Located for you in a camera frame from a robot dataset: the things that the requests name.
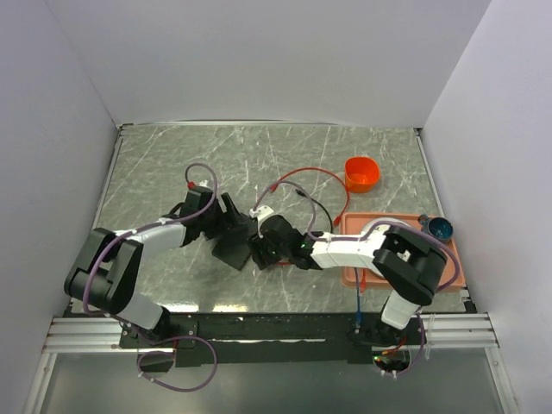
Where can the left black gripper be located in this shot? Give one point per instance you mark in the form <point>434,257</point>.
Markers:
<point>225,218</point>

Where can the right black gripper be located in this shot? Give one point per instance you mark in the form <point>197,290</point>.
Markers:
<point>257,244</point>

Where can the black network switch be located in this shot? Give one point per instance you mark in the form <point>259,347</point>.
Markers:
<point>232,248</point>

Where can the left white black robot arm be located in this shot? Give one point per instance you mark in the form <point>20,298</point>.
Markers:
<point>105,272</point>

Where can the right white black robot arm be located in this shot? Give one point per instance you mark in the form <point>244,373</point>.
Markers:
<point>411,261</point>

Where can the salmon pink tray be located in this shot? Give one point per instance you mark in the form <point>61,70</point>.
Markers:
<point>354,222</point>

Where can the white strawberry plate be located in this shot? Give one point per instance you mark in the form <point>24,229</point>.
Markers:
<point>381,224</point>

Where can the orange plastic cup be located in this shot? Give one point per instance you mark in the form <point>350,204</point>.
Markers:
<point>362,174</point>

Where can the blue ceramic mug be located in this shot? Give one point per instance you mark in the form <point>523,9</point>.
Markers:
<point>437,226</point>

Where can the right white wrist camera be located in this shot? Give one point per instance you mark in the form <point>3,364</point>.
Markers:
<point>261,212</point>

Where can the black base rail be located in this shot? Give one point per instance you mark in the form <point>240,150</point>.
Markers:
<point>235,338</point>

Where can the aluminium frame rail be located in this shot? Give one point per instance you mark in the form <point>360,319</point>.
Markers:
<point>96,335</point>

